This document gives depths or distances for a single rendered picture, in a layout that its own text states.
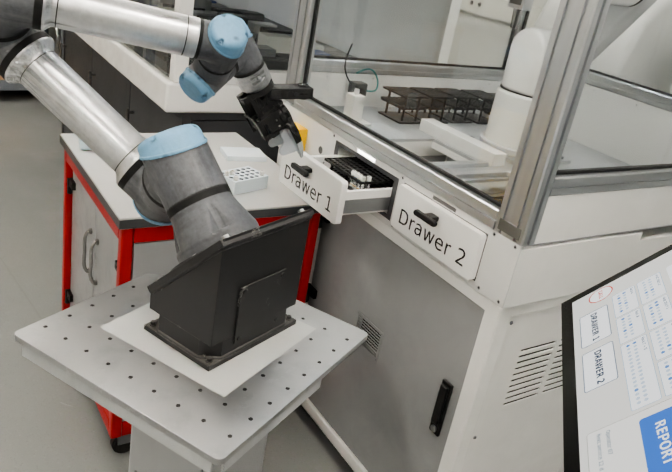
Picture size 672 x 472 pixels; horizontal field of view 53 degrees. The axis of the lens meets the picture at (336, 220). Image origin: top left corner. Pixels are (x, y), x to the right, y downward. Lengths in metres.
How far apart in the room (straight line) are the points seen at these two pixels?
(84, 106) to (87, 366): 0.48
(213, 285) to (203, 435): 0.23
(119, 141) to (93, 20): 0.22
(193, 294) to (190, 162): 0.22
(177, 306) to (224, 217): 0.17
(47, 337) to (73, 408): 1.06
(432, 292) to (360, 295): 0.30
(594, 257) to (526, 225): 0.28
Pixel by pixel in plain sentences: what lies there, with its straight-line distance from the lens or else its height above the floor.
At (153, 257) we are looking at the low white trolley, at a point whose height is 0.64.
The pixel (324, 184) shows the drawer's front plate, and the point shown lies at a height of 0.89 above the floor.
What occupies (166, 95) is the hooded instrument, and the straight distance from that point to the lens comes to 2.37.
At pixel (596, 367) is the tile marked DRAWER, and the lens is 0.96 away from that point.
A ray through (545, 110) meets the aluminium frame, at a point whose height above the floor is 1.21.
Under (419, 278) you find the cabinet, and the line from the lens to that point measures 1.67.
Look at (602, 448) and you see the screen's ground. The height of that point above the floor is 1.00.
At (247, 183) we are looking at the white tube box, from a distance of 1.87.
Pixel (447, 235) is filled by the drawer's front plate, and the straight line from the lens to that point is 1.53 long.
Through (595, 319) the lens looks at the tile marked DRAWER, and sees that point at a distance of 1.07.
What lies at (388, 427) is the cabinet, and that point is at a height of 0.28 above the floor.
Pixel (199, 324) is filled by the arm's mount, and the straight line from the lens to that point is 1.15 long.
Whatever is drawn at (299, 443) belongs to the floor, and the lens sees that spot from 2.21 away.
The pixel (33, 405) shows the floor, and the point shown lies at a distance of 2.31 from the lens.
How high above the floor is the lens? 1.45
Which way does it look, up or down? 23 degrees down
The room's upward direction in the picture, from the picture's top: 11 degrees clockwise
